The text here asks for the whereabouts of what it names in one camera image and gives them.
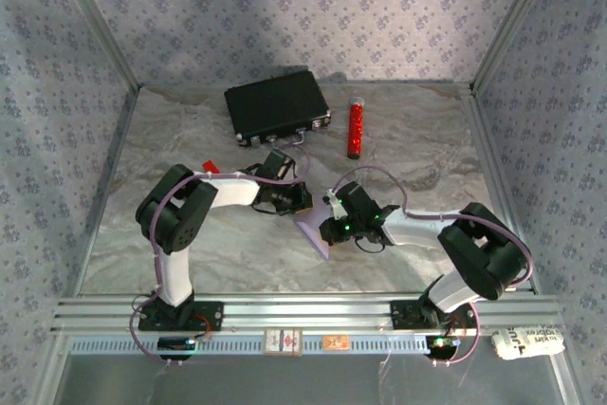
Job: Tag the purple square paper sheet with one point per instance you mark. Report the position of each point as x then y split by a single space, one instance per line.
313 229

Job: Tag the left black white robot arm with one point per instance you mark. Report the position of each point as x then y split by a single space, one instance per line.
175 215

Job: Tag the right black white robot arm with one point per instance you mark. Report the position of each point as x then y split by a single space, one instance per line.
479 258

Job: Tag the red rectangular block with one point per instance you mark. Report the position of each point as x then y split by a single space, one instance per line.
211 167

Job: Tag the marble patterned table cover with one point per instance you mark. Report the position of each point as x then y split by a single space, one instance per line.
265 272

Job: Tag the red glitter tube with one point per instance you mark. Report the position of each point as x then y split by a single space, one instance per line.
355 130

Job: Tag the orange label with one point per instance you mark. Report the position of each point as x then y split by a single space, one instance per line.
336 342

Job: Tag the white card with red print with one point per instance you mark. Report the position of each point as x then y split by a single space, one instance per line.
283 342

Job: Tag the grey metal panel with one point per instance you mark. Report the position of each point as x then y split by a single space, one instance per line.
303 381

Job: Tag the right black controller board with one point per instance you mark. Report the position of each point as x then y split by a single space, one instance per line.
441 344

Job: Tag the black controller board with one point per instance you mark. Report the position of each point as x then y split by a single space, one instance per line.
175 343
441 344

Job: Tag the floral patterned backdrop cloth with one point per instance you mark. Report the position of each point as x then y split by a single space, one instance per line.
303 6

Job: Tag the left black controller board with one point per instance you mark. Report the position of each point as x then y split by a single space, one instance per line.
175 343

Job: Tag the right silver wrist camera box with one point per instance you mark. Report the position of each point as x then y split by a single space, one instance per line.
333 202

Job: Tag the aluminium mounting rail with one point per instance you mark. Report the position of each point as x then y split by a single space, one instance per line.
308 312

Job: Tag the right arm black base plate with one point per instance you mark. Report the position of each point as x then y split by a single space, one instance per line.
403 315

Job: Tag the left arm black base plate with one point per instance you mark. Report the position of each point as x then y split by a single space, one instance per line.
213 317

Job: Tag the aluminium table edge rail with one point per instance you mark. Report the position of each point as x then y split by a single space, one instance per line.
106 187
488 139

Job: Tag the aluminium frame post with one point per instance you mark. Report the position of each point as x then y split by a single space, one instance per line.
97 21
513 21

